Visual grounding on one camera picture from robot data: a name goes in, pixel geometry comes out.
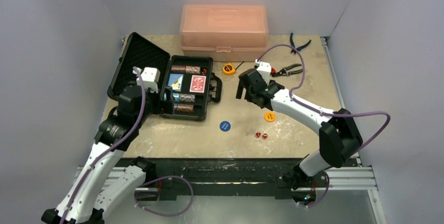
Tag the blue small blind button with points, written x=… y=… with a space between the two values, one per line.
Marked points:
x=225 y=126

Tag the black table front rail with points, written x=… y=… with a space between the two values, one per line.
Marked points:
x=268 y=177

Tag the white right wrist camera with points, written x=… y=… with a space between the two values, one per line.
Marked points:
x=264 y=69

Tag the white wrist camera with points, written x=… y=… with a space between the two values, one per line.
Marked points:
x=264 y=69
x=148 y=78

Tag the pink plastic toolbox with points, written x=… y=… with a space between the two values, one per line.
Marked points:
x=224 y=32

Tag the orange dealer button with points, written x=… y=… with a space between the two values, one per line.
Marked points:
x=269 y=116

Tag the light blue chip stack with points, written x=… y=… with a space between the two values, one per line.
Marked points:
x=176 y=97

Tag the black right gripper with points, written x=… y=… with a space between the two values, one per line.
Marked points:
x=252 y=86

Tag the brown black chip stack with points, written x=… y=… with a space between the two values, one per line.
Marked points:
x=183 y=108

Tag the blue playing card deck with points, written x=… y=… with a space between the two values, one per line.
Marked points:
x=175 y=82

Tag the black poker set case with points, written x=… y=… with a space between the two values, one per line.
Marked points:
x=140 y=52

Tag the brown chip stack in case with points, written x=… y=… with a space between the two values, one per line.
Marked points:
x=185 y=69

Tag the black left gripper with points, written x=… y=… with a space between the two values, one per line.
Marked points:
x=166 y=106

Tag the yellow tape measure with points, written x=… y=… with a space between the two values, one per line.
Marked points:
x=230 y=69

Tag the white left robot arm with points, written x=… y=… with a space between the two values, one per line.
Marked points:
x=87 y=201

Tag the red playing card deck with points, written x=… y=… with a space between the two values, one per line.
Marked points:
x=197 y=84

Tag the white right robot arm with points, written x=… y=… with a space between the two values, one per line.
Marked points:
x=339 y=137

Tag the blue tan chip stack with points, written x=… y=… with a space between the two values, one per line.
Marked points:
x=187 y=98

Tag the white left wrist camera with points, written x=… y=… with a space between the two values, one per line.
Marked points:
x=148 y=78

